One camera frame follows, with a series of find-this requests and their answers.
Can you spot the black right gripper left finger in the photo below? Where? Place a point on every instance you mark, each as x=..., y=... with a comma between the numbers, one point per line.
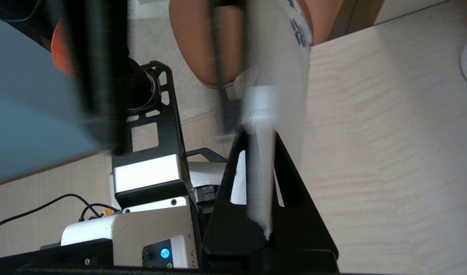
x=226, y=233

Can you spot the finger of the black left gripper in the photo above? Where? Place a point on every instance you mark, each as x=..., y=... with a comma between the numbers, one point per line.
x=222, y=57
x=96, y=76

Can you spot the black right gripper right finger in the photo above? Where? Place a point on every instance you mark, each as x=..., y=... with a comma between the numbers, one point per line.
x=306, y=236

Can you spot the white horse-print zipper pouch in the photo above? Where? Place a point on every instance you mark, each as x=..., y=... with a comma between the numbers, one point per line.
x=283, y=76

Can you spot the silver robot base shell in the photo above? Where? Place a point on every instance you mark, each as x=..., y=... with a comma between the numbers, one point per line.
x=141, y=229

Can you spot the orange robot part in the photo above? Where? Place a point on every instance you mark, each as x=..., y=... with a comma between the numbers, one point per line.
x=61, y=49

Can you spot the black cylindrical torso joint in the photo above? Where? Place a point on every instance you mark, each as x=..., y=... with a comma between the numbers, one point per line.
x=141, y=88

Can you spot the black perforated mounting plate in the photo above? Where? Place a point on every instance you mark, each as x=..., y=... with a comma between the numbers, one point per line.
x=168, y=114

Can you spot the silver grey base block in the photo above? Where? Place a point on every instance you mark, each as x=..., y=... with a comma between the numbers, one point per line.
x=149, y=175

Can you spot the beige wooden shelf table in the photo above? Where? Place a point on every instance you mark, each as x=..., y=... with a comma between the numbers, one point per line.
x=390, y=152

